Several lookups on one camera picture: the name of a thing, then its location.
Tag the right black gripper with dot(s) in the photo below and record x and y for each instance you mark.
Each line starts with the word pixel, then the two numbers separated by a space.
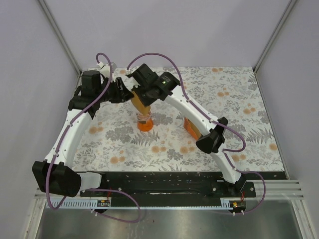
pixel 146 102

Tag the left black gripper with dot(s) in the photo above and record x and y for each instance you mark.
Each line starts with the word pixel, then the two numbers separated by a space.
pixel 122 94

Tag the brown paper coffee filter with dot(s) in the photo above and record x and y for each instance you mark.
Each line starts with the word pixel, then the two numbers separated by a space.
pixel 143 110

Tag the clear glass dripper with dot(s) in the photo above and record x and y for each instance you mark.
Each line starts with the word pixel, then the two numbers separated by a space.
pixel 143 119

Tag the orange glass carafe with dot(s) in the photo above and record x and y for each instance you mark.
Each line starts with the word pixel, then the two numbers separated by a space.
pixel 145 125

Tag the coffee filter box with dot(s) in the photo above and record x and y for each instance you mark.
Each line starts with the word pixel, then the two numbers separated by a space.
pixel 191 129

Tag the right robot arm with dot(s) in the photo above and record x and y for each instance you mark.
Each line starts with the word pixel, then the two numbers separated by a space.
pixel 212 128

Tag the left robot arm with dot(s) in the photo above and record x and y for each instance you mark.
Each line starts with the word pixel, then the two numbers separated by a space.
pixel 54 174

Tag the floral table mat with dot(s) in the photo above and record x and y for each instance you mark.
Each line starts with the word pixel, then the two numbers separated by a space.
pixel 113 142

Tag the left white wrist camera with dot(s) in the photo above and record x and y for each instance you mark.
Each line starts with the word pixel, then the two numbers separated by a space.
pixel 107 70

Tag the left aluminium frame post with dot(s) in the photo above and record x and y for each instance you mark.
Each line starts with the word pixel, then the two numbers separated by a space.
pixel 59 35

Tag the aluminium frame post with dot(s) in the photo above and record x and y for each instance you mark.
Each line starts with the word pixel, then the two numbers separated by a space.
pixel 275 34
pixel 59 35

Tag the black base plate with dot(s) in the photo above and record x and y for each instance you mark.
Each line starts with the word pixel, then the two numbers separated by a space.
pixel 175 185

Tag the white slotted cable duct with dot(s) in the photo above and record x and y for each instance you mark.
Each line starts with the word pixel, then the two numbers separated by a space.
pixel 156 203

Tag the aluminium front rail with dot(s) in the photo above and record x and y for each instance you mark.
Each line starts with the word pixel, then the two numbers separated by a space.
pixel 275 190

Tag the right aluminium frame post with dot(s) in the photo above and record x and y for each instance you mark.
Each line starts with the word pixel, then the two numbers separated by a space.
pixel 275 34

